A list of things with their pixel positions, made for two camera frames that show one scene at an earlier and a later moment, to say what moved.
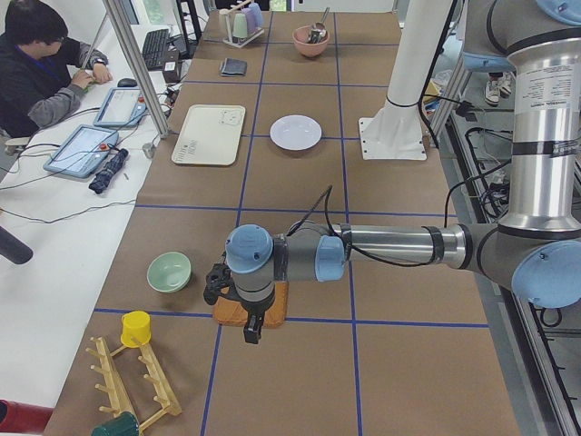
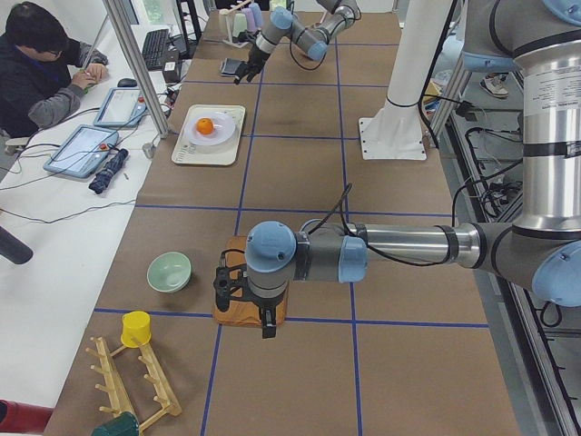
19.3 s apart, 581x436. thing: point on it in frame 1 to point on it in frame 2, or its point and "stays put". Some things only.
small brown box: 170,72 stays put
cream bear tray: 211,134 stays put
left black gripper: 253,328 to 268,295
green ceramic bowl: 169,272 stays put
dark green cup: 124,424 stays put
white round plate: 296,132 to 224,128
